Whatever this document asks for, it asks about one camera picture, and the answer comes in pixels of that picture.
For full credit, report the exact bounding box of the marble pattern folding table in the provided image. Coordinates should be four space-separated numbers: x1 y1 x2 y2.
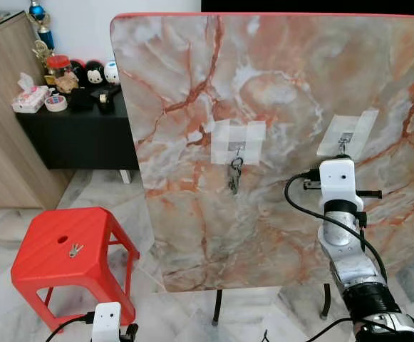
110 12 414 327

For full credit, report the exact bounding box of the red plastic stool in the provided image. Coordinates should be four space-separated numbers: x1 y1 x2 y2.
11 207 141 332

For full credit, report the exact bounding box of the black television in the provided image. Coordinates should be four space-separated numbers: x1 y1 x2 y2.
201 0 414 15

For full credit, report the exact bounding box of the black low sideboard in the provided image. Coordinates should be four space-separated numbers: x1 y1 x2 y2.
16 89 140 172

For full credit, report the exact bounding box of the black tape dispenser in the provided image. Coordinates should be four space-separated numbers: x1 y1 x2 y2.
96 87 120 108

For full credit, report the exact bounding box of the white plush toy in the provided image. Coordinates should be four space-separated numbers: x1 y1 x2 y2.
104 61 120 86

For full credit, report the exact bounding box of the black pouch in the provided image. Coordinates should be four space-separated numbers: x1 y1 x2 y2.
68 87 97 111

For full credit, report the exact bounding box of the white tape roll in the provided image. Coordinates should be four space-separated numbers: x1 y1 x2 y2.
44 94 68 113

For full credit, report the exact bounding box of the black mouse plush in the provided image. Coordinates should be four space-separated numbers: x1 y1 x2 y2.
77 61 108 90

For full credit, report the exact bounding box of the pink tissue box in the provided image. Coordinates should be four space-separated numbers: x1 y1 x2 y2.
11 73 51 115

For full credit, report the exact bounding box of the light wooden cabinet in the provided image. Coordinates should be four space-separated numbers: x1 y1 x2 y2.
0 11 72 209

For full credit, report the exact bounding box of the red lid snack jar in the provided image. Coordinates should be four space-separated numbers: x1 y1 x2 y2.
46 55 79 93

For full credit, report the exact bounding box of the small gold trophy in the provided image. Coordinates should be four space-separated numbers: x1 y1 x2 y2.
32 39 56 72

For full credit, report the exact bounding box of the blue and gold trophy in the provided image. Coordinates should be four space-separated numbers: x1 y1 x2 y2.
27 0 54 51

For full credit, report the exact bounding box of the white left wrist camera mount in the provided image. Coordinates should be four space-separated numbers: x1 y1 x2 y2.
91 302 123 342

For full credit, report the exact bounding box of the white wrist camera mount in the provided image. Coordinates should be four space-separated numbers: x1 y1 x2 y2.
91 302 123 342
318 159 357 212

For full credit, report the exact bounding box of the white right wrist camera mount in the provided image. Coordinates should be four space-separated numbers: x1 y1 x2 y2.
318 159 357 212

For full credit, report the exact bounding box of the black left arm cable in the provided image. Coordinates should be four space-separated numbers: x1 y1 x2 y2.
46 312 93 342

